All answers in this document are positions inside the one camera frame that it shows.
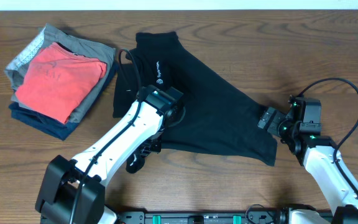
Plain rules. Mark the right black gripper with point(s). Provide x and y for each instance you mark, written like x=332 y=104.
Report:
x=273 y=126

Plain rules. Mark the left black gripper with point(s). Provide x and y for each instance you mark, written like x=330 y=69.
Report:
x=157 y=149

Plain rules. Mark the black polo shirt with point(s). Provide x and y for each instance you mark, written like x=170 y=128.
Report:
x=217 y=118

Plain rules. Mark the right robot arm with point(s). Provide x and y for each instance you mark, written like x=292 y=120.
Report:
x=322 y=160

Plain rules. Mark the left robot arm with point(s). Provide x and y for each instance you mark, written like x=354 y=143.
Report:
x=73 y=191

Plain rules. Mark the red folded shirt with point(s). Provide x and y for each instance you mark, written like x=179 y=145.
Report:
x=57 y=81

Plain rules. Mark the navy folded garment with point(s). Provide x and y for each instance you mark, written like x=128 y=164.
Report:
x=51 y=126

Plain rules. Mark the grey folded garment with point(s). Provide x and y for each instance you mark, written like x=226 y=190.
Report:
x=17 y=68

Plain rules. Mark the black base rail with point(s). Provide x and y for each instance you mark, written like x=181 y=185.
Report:
x=257 y=216

